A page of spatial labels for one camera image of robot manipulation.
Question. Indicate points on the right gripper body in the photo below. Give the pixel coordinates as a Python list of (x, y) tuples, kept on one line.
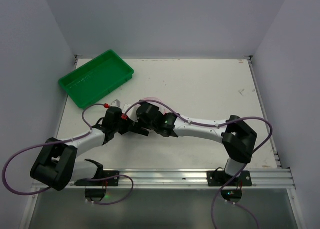
[(146, 111)]

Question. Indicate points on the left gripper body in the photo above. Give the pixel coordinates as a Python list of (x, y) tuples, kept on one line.
[(127, 126)]

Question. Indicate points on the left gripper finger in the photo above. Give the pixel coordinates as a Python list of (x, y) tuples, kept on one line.
[(139, 131), (132, 123)]

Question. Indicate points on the white mesh laundry bag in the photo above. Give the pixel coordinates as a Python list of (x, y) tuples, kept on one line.
[(162, 109)]

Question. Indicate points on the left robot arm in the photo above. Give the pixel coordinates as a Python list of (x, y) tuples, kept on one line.
[(56, 163)]

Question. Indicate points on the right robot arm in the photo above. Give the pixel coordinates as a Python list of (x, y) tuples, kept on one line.
[(237, 137)]

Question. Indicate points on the green plastic tray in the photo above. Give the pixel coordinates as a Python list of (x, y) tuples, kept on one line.
[(96, 79)]

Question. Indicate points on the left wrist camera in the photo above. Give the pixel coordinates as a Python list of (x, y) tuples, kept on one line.
[(116, 103)]

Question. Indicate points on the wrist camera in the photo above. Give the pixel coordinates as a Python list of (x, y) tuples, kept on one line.
[(126, 107), (116, 103)]

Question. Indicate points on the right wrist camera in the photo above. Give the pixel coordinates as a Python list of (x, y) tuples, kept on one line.
[(126, 107)]

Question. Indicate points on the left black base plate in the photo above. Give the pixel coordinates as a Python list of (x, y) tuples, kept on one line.
[(97, 191)]

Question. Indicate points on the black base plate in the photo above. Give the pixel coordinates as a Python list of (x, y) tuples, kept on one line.
[(97, 191), (217, 178)]

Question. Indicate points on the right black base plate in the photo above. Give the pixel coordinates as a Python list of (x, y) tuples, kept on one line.
[(217, 178)]

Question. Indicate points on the aluminium mounting rail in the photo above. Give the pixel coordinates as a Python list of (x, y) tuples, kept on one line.
[(197, 179)]

